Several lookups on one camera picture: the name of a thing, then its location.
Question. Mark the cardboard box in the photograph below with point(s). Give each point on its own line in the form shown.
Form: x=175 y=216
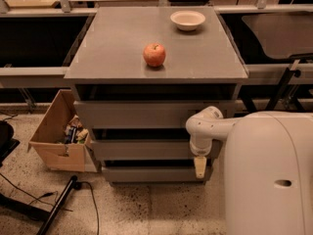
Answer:
x=46 y=139

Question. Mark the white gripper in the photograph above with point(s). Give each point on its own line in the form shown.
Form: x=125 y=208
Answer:
x=200 y=149

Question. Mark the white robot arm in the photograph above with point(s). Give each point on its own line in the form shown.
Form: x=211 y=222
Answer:
x=268 y=169

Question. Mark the white bowl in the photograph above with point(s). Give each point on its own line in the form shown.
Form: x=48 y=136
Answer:
x=187 y=20

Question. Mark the black chair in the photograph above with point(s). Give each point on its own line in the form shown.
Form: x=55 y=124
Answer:
x=282 y=36

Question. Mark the grey drawer cabinet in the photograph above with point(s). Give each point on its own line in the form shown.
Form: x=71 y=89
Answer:
x=137 y=78

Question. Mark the grey bottom drawer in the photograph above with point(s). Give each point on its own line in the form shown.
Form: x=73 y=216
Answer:
x=123 y=174

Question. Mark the black stand leg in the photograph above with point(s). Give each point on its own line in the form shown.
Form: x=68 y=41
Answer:
x=46 y=217

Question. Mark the red apple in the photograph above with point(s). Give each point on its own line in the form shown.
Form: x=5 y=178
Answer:
x=154 y=54

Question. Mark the black object at left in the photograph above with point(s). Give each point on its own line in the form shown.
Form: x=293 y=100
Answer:
x=7 y=141

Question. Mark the grey drawer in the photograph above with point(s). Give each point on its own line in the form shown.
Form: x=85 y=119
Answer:
x=123 y=115
x=123 y=174
x=123 y=150

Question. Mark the items inside cardboard box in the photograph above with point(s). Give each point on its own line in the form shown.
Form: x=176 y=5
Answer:
x=75 y=132

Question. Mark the grey top drawer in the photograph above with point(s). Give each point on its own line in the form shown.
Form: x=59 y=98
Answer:
x=123 y=115

